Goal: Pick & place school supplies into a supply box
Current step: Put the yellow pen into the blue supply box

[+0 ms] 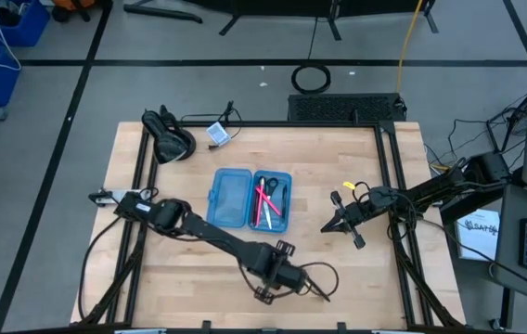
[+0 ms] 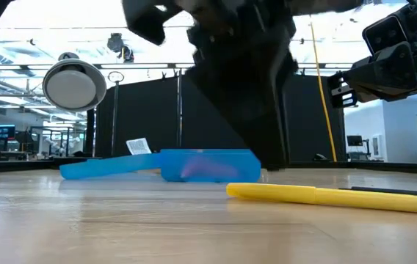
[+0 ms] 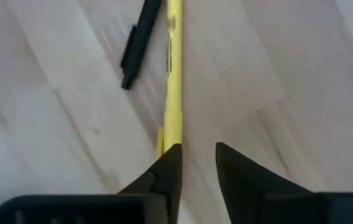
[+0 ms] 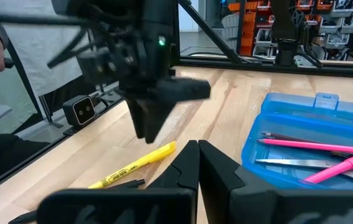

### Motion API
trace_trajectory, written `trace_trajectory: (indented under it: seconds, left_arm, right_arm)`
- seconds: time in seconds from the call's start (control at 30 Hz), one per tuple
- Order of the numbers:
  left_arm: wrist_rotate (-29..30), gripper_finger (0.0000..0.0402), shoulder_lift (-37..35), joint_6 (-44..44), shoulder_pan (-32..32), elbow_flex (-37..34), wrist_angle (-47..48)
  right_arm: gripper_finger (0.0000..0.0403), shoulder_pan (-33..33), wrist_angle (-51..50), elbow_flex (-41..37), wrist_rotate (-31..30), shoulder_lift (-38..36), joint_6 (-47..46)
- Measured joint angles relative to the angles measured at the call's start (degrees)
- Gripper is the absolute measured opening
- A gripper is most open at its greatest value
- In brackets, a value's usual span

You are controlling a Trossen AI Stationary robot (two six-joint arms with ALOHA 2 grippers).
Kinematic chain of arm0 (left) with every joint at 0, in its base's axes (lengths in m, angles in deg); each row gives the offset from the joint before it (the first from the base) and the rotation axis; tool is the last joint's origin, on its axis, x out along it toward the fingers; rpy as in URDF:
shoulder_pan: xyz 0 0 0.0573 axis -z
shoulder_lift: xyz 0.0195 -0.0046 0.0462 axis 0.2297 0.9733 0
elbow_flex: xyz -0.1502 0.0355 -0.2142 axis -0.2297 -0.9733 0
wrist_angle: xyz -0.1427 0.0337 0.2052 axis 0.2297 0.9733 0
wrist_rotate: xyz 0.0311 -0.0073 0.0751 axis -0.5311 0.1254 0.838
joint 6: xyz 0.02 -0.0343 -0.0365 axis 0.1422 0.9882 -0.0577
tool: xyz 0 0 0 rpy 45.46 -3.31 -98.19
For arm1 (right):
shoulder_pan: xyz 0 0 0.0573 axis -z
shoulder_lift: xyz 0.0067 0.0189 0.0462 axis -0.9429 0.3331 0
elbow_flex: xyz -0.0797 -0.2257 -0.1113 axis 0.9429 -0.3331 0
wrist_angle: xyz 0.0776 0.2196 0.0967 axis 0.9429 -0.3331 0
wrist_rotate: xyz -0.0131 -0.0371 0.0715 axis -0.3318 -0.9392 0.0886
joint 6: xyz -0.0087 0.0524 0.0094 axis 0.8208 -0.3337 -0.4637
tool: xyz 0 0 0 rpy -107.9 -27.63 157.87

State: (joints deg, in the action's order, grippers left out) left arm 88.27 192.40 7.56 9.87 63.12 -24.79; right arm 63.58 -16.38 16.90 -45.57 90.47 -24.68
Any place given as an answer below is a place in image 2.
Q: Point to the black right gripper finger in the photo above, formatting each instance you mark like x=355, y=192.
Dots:
x=384, y=75

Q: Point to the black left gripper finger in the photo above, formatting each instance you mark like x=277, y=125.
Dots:
x=252, y=110
x=290, y=110

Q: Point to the yellow highlighter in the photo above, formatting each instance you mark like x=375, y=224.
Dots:
x=285, y=193

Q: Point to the blue translucent plastic supply box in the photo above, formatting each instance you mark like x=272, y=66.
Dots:
x=212, y=165

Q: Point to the black partition panel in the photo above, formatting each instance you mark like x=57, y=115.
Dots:
x=201, y=121
x=142, y=110
x=304, y=128

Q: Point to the black dome-shaped object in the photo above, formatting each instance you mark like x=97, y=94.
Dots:
x=320, y=158

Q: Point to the small dark monitor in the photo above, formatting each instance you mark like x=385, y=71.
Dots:
x=354, y=141

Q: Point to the silver partition pole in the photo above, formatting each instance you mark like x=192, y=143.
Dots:
x=179, y=110

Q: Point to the white paper tag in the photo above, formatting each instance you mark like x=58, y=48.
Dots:
x=138, y=146

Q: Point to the black ceiling-mounted device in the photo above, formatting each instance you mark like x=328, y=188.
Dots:
x=116, y=42

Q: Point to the round white lamp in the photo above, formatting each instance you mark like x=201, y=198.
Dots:
x=70, y=88

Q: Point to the white background robot arms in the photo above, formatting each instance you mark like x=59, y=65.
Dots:
x=56, y=143

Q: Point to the small blue-screen monitor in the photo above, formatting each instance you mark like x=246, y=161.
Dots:
x=3, y=132

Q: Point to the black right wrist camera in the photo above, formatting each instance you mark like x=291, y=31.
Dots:
x=384, y=34

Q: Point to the horizontal metal frame bar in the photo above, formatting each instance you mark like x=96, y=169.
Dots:
x=138, y=66

